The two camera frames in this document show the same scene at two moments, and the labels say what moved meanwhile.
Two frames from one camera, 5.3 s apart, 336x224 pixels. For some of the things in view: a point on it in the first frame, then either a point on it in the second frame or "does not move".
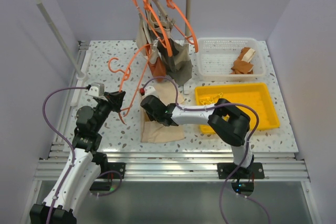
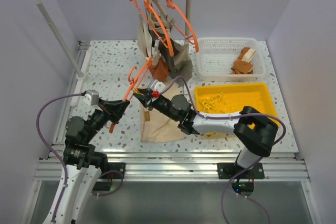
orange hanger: [127, 72] to [133, 81]
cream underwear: [155, 132] does not move
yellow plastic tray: [256, 95] does not move
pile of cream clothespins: [210, 100] does not move
